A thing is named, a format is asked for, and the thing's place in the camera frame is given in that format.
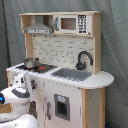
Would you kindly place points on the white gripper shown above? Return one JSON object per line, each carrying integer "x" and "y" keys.
{"x": 22, "y": 80}

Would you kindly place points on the white toy microwave door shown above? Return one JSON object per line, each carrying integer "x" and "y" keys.
{"x": 74, "y": 24}

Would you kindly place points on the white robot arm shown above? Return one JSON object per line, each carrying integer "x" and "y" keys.
{"x": 20, "y": 96}

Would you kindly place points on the wooden toy kitchen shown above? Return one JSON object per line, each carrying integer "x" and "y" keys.
{"x": 61, "y": 50}

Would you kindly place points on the right red stove knob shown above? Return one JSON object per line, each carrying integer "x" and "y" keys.
{"x": 33, "y": 84}

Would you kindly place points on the white oven door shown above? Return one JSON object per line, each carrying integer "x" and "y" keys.
{"x": 36, "y": 106}

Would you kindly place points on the silver toy pot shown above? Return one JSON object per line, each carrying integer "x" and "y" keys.
{"x": 31, "y": 62}

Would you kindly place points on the black toy stovetop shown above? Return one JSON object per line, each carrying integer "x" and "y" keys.
{"x": 42, "y": 68}

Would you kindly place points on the white cupboard door with dispenser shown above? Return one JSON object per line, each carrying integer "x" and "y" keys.
{"x": 63, "y": 105}

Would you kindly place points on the grey toy sink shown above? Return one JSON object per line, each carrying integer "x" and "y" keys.
{"x": 72, "y": 74}

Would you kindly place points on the grey range hood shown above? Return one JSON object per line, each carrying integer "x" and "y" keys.
{"x": 38, "y": 27}

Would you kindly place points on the black toy faucet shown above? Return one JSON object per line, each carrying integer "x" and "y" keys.
{"x": 81, "y": 64}

